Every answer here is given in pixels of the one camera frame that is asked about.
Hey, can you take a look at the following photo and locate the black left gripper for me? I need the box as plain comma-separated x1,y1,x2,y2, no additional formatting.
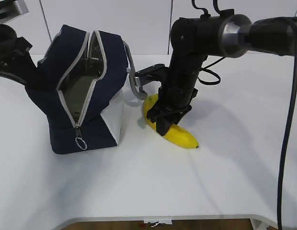
0,24,56,91

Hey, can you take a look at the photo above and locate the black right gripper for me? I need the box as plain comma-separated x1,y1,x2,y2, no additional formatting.
147,71,199,136

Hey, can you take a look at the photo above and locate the yellow banana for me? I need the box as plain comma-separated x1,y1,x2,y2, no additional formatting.
142,94,199,149

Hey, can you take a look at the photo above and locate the navy blue lunch bag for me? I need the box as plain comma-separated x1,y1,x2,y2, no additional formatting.
25,25,136,154

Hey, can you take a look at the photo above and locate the green lidded glass container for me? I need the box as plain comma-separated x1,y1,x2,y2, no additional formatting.
60,74,96,122

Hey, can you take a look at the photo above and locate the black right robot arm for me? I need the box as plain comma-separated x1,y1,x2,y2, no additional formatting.
146,14,297,136

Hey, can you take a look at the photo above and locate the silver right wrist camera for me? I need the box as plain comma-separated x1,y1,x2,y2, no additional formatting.
135,64,168,87

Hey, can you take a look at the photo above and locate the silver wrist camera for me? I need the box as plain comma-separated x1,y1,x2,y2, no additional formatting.
0,0,29,20
135,64,168,87

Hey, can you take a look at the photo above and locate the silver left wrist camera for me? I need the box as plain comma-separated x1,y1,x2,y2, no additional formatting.
0,0,29,20

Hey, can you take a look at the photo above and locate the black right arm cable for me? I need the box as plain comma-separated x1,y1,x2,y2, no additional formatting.
191,0,297,230

